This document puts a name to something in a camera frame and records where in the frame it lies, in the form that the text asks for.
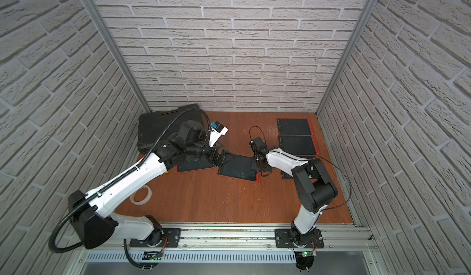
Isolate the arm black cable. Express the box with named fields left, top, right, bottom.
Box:
left=48, top=107, right=212, bottom=270
left=248, top=125, right=353, bottom=212

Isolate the black plastic tool case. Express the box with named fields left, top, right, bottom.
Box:
left=137, top=104, right=206, bottom=154

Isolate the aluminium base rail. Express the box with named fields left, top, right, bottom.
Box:
left=66, top=222, right=386, bottom=275

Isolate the white tape roll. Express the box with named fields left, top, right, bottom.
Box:
left=130, top=185, right=152, bottom=206

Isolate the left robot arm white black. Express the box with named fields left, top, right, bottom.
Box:
left=69, top=120, right=228, bottom=249

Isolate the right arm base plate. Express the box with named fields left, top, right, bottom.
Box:
left=274, top=228, right=325, bottom=249

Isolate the writing tablet red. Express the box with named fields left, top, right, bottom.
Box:
left=218, top=155, right=258, bottom=182
left=177, top=157, right=213, bottom=173

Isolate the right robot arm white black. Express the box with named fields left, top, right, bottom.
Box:
left=250, top=138, right=338, bottom=244

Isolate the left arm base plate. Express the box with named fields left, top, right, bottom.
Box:
left=129, top=227, right=182, bottom=249

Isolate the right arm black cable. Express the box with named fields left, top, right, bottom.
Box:
left=248, top=125, right=353, bottom=212

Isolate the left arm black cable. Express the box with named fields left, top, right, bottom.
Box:
left=48, top=107, right=212, bottom=270

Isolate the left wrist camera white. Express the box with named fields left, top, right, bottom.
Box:
left=209, top=121, right=228, bottom=147

